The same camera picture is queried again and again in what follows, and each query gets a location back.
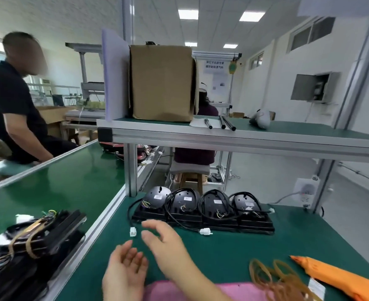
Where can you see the person's right hand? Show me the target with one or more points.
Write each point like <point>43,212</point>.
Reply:
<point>168,247</point>

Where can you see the person's left hand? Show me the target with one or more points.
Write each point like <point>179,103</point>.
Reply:
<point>121,278</point>

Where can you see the person's right fingers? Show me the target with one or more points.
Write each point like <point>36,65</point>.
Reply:
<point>154,233</point>

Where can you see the person's left thumb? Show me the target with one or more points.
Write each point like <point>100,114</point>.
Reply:
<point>122,250</point>

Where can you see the person's right forearm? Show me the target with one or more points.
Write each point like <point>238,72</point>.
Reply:
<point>197,283</point>

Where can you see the wooden stool with grey cushion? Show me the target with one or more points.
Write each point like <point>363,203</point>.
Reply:
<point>189,172</point>

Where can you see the green conveyor belt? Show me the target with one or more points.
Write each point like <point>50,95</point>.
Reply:
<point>62,188</point>

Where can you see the red lamp units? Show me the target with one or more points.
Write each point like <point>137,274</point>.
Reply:
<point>121,150</point>

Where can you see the bundle of black lamp units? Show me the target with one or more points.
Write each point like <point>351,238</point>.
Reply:
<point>31,257</point>

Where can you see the pink garment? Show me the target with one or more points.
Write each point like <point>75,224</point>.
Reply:
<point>244,293</point>

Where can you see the white paper sheet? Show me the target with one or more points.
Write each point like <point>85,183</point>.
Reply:
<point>198,123</point>

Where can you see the black tube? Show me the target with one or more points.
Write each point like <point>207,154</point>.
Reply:
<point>208,123</point>
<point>222,122</point>
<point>230,124</point>

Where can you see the pile of tan rubber bands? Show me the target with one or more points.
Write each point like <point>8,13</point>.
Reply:
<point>278,283</point>

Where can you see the green stool seat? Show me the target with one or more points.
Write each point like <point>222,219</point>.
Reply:
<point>10,168</point>

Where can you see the brown cardboard box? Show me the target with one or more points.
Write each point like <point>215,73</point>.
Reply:
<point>162,84</point>

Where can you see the open cardboard box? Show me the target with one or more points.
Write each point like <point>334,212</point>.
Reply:
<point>54,115</point>

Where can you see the grey white bundle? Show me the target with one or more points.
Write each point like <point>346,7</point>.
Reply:
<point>261,119</point>

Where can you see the white power socket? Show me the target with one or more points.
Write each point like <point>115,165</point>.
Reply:
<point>306,191</point>

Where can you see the pale purple board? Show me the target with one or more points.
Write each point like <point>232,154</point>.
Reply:
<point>115,78</point>

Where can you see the white tag label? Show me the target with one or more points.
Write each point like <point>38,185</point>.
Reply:
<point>316,288</point>

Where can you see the yellow spring balancer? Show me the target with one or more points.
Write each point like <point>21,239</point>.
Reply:
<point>232,67</point>

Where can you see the orange hand tool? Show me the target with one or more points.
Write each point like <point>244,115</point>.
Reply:
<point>338,277</point>

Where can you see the ceiling light panel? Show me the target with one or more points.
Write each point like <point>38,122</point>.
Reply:
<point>230,46</point>
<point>191,44</point>
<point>188,14</point>
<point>252,16</point>

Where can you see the aluminium frame shelf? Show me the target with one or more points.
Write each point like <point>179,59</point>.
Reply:
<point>234,141</point>

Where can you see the white wall poster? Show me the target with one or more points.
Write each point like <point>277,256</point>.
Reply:
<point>217,78</point>

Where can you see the grey wall electrical box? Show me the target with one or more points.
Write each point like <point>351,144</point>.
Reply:
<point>309,87</point>

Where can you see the wall window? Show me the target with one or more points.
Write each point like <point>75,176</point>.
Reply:
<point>311,32</point>

